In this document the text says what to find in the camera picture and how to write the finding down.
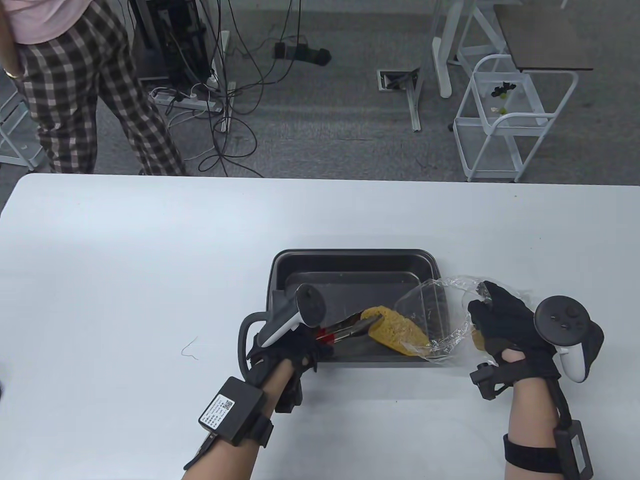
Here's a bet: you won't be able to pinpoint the person's left hand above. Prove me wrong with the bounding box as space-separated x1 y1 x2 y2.
247 325 333 413

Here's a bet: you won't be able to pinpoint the person's right hand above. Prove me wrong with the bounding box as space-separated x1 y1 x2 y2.
467 281 561 401

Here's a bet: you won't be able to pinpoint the red-handled metal tongs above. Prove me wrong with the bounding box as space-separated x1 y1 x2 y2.
315 310 386 346

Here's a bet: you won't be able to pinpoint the clear plastic bakery bag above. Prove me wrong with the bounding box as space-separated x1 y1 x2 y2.
392 274 533 366

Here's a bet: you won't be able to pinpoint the long yellow bread slice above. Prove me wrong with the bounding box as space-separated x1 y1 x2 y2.
360 306 432 357

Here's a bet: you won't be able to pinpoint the person's left forearm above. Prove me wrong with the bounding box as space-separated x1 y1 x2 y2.
185 360 296 480

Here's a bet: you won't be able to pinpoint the person's right forearm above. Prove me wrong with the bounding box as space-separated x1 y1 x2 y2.
505 377 563 480

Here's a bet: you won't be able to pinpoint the brown side table top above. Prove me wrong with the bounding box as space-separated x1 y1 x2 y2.
492 4 594 73

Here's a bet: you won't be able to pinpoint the left black-white hand controller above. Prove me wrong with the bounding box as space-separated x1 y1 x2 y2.
237 283 328 386

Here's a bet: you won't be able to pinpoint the black-white hand controller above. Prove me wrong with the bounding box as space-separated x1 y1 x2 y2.
237 283 328 386
534 296 605 385

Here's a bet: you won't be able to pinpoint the right black-white hand controller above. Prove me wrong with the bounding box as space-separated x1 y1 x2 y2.
534 296 605 385

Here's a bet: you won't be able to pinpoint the left wrist black sensor box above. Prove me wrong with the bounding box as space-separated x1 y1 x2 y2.
198 376 275 447

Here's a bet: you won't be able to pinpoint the wrist black sensor box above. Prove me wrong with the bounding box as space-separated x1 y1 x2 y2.
198 376 275 447
502 420 594 480

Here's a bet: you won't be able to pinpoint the dark metal baking tray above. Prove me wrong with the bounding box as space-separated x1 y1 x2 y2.
267 248 451 368

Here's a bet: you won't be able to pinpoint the right wrist black sensor box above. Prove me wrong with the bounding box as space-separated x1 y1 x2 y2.
502 420 594 480

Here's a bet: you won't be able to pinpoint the white cart with small items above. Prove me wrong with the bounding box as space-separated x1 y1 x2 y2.
454 54 580 183

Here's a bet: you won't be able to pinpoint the floor socket box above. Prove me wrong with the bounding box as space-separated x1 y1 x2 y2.
376 68 418 92

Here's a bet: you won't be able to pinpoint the white power strip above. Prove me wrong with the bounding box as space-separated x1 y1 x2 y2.
151 90 223 113

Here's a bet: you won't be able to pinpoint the black power adapter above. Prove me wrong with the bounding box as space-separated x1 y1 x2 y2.
272 41 332 66

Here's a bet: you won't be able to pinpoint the black computer tower stand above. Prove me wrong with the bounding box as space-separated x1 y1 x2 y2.
131 0 223 86

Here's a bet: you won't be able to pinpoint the empty white rolling cart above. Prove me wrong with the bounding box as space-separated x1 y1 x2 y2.
0 92 48 171

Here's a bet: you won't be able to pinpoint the tangle of black floor cables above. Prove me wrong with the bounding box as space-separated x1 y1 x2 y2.
197 0 306 178

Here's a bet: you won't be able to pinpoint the white floor cable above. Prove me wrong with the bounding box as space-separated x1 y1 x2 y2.
165 107 226 162

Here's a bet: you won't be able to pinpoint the white desk leg frame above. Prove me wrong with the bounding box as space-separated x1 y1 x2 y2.
407 0 511 132

